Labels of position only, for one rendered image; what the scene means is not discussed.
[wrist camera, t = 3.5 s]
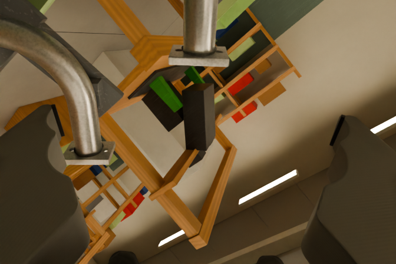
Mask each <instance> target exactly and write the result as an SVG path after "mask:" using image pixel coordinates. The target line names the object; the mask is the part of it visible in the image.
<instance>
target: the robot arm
mask: <svg viewBox="0 0 396 264"><path fill-rule="evenodd" d="M63 136H65V134H64V130H63V128H62V125H61V121H60V118H59V115H58V111H57V108H56V106H55V104H52V105H49V104H44V105H41V106H39V107H38V108H37V109H36V110H34V111H33V112H32V113H31V114H29V115H28V116H26V117H25V118H24V119H23V120H21V121H20V122H19V123H17V124H16V125H14V126H13V127H12V128H11V129H9V130H8V131H7V132H6V133H4V134H3V135H1V136H0V264H75V263H76V261H77V260H78V259H79V258H80V257H81V255H82V254H83V253H84V252H85V250H86V249H87V248H88V245H89V242H90V235H89V232H88V229H87V225H86V222H85V218H84V214H83V211H82V209H81V206H80V203H79V200H78V197H77V194H76V192H75V188H74V185H73V183H72V180H71V178H70V177H69V176H67V175H64V174H63V172H64V170H65V169H66V166H67V164H66V161H65V158H64V155H63V153H62V150H61V146H60V140H61V137H63ZM329 145H330V146H333V150H334V152H335V155H334V157H333V160H332V162H331V165H330V167H329V169H328V171H327V173H326V175H327V177H328V179H329V182H330V184H327V185H326V186H325V187H324V188H323V190H322V192H321V195H320V197H319V199H318V201H317V203H316V206H315V208H314V210H313V212H312V214H311V216H310V219H309V221H308V224H307V227H306V230H305V233H304V236H303V239H302V242H301V249H302V253H303V255H304V257H305V258H306V260H307V261H308V262H309V264H396V152H395V151H394V150H393V149H392V148H391V147H390V146H389V145H388V144H386V143H385V142H384V141H383V140H381V139H380V138H379V137H378V136H377V135H376V134H375V133H373V132H372V131H371V130H370V129H369V128H368V127H367V126H366V125H364V124H363V123H362V122H361V121H359V120H358V119H357V118H356V117H354V116H352V115H341V116H340V117H339V120H338V122H337V124H336V127H335V130H334V133H333V136H332V139H331V142H330V144H329ZM108 264H139V262H138V260H137V258H136V255H135V254H134V253H133V252H129V251H118V252H116V253H114V254H113V255H112V256H111V257H110V259H109V262H108Z"/></svg>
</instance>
